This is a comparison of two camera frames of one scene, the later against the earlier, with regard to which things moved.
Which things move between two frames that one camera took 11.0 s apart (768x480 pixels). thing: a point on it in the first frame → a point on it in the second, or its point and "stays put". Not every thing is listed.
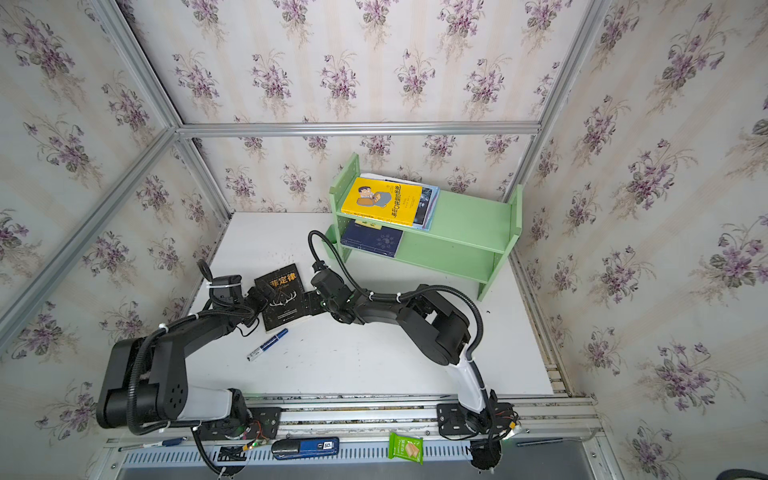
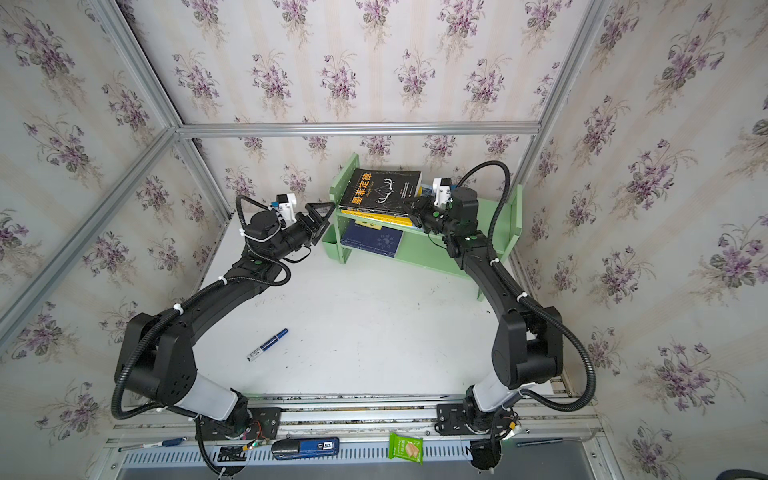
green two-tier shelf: [471, 237] stays put
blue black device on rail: [304, 447] stays put
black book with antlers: [287, 304] → [381, 190]
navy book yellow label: [372, 237] stays put
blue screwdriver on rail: [163, 443] stays put
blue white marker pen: [263, 346] stays put
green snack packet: [406, 448] stays put
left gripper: [260, 299] → [303, 222]
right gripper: [318, 298] → [428, 216]
